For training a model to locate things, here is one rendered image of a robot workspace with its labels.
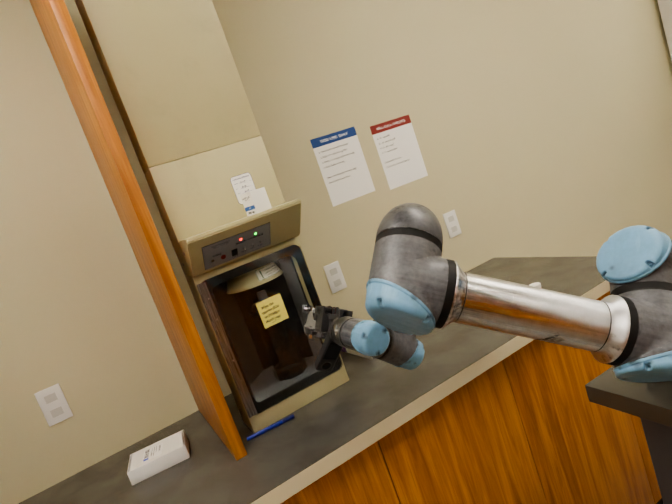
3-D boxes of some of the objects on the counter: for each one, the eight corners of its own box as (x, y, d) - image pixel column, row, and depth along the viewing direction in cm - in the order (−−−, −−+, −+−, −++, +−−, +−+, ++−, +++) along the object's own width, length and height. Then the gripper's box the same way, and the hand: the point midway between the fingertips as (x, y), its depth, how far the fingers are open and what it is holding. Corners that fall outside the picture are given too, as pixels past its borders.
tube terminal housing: (231, 410, 161) (138, 182, 150) (316, 364, 175) (237, 152, 163) (254, 434, 139) (147, 168, 127) (350, 380, 152) (261, 135, 141)
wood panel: (198, 410, 171) (28, -2, 151) (207, 405, 172) (39, -4, 152) (236, 461, 127) (3, -111, 107) (247, 454, 128) (19, -111, 108)
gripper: (364, 312, 126) (328, 306, 145) (329, 308, 121) (296, 302, 141) (360, 347, 125) (324, 335, 144) (324, 343, 121) (292, 332, 140)
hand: (310, 329), depth 141 cm, fingers closed, pressing on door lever
